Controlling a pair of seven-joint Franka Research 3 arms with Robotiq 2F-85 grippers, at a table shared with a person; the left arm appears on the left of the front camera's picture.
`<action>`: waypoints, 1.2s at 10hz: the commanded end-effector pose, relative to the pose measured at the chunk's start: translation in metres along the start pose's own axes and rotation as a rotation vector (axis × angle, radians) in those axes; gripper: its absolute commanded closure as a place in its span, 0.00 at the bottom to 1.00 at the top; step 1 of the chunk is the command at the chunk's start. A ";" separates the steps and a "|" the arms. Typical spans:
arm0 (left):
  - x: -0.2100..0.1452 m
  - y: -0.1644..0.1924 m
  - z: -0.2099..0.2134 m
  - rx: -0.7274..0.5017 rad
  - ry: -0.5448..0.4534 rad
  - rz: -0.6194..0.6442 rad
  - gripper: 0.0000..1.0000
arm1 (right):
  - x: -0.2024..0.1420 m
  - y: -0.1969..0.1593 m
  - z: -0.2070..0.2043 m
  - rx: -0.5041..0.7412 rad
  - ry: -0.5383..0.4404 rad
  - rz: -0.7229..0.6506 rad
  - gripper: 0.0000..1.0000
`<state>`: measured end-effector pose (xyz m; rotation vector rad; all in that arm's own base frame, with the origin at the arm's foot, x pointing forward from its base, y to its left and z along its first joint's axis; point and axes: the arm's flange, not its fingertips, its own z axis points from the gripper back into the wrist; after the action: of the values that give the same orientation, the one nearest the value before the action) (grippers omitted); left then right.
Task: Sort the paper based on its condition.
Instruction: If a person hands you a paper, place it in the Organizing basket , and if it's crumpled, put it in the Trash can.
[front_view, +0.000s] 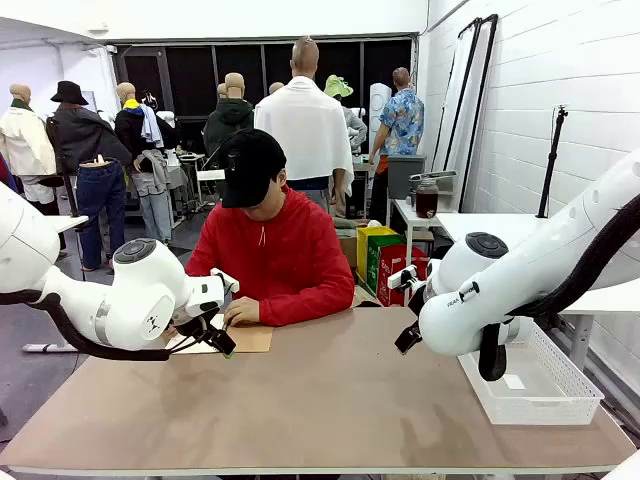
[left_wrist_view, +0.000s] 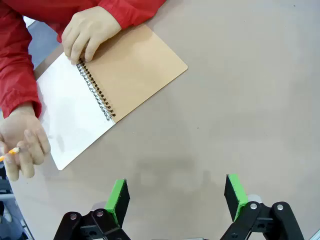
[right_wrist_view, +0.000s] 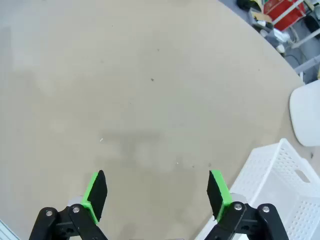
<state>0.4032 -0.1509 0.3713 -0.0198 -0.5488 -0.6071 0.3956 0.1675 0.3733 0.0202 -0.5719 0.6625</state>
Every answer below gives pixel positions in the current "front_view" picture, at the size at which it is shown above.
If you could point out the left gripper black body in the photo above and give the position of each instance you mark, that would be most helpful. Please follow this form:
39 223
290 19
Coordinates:
205 332

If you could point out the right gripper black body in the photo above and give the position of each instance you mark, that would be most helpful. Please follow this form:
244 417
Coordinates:
414 331

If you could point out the spiral notebook brown cover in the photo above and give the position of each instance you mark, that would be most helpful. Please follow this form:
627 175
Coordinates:
250 340

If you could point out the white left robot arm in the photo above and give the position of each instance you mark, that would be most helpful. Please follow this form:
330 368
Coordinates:
140 290

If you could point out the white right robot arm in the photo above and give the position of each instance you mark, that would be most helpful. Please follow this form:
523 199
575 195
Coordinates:
500 300

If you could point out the person's right hand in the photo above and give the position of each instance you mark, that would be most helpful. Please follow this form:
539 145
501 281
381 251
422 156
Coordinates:
172 332

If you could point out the person's left hand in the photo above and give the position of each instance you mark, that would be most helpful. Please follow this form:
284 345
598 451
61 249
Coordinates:
242 311

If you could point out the brown cardboard piece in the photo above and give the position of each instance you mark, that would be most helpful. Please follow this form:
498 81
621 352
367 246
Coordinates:
365 299

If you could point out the red bag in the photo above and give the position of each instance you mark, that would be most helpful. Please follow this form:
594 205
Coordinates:
415 255

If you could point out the green box white print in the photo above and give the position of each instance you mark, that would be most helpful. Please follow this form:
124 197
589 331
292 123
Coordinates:
374 265

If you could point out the brown cardboard box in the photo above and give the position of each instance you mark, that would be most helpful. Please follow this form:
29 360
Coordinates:
348 250

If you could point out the yellow-green box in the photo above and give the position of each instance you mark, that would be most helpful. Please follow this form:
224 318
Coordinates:
372 232

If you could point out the small white label sticker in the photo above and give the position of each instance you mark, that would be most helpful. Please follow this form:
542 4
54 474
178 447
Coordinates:
514 382

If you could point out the person in red hoodie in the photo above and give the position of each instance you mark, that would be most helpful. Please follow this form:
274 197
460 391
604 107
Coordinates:
290 250

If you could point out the small white side table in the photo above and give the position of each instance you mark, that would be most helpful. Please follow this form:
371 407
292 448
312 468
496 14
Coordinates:
402 210

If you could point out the glass jar with dark liquid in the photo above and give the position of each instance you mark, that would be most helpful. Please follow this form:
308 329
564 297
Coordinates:
427 200

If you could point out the white perforated plastic basket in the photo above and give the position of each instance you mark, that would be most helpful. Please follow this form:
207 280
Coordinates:
540 395

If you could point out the grey bin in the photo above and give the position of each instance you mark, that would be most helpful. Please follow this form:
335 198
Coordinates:
405 175

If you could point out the grey metal tool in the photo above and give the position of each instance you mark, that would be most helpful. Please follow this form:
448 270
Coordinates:
435 175

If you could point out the white table leg base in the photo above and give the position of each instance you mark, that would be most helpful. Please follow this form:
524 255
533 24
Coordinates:
45 347

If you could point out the black baseball cap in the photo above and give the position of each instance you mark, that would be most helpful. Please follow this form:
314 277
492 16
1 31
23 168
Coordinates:
250 165

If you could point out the white desk top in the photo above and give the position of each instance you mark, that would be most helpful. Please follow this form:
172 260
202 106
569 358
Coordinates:
70 222

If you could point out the mannequin in dark green hoodie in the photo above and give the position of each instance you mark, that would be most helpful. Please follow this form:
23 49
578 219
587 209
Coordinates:
227 120

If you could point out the mannequin black jacket yellow collar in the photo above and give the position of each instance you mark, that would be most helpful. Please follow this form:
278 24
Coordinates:
130 130

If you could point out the mannequin with black hat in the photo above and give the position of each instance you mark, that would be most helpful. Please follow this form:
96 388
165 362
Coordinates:
85 135

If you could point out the white tower fan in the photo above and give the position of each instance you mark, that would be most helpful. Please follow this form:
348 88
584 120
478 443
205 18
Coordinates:
378 100

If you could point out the black-framed white panel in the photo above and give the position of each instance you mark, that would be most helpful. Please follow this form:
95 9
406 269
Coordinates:
450 100
482 100

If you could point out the bare mannequin head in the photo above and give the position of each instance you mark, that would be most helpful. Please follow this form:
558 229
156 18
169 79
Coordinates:
276 88
221 90

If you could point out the mannequin with green hat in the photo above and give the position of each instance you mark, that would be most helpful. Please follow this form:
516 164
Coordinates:
337 86

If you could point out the dark glazed garage door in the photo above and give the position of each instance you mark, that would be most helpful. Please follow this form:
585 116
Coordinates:
190 75

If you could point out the mannequin in cream jacket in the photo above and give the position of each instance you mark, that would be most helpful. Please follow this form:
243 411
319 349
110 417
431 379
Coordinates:
25 140

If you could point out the right arm white wrist camera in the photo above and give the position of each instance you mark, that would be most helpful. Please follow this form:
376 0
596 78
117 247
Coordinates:
402 279

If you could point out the arm white wrist camera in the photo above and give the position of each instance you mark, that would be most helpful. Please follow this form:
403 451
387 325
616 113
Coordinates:
224 281
402 279

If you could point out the left arm white wrist camera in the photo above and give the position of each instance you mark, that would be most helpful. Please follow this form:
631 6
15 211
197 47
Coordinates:
224 281

